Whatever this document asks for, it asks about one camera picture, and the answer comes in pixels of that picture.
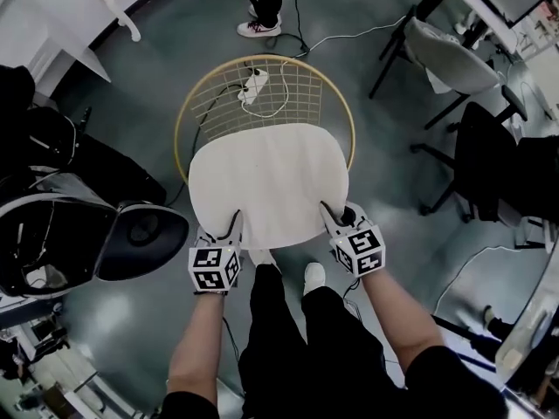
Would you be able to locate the white cushion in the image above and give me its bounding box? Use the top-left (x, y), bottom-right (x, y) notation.
top-left (188, 124), bottom-right (350, 251)

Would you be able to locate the person's white shoe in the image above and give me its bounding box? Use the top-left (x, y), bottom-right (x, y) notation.
top-left (248, 249), bottom-right (277, 269)
top-left (303, 262), bottom-right (327, 297)

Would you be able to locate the person's black clothing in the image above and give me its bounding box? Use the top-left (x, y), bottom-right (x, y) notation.
top-left (160, 262), bottom-right (510, 419)

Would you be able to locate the thin white cable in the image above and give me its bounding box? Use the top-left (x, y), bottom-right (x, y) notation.
top-left (434, 244), bottom-right (523, 316)

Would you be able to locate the black office chair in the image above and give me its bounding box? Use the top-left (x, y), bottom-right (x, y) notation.
top-left (410, 84), bottom-right (559, 240)

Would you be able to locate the long black cable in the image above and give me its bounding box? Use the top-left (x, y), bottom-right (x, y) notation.
top-left (191, 0), bottom-right (311, 121)

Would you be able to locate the person's right forearm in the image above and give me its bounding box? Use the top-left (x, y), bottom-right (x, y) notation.
top-left (358, 271), bottom-right (447, 377)

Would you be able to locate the person's left white shoe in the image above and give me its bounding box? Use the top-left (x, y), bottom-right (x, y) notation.
top-left (248, 249), bottom-right (277, 269)

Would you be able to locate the white power strip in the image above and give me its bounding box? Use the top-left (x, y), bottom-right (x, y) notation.
top-left (238, 70), bottom-right (270, 106)

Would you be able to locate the person's left forearm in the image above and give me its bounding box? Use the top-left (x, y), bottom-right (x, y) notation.
top-left (167, 292), bottom-right (229, 395)

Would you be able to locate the person's right white shoe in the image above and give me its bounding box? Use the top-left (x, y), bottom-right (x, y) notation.
top-left (303, 262), bottom-right (327, 297)

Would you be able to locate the white ornate table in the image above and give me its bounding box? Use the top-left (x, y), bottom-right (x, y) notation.
top-left (80, 0), bottom-right (143, 42)

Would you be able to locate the gold wire chair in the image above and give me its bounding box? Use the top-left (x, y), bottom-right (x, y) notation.
top-left (173, 53), bottom-right (357, 252)

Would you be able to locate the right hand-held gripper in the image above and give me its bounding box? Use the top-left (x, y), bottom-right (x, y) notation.
top-left (319, 201), bottom-right (387, 280)

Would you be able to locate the white shelving unit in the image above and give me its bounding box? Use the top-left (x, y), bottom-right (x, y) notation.
top-left (0, 0), bottom-right (113, 85)

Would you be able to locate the white power cable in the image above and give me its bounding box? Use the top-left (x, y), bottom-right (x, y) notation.
top-left (241, 13), bottom-right (410, 120)

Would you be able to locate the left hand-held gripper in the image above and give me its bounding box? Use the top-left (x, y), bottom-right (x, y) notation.
top-left (187, 209), bottom-right (245, 297)

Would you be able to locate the gray fabric chair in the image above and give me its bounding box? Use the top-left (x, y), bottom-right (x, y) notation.
top-left (369, 4), bottom-right (501, 130)

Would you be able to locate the white desk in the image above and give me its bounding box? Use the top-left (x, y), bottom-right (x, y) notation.
top-left (430, 0), bottom-right (521, 54)

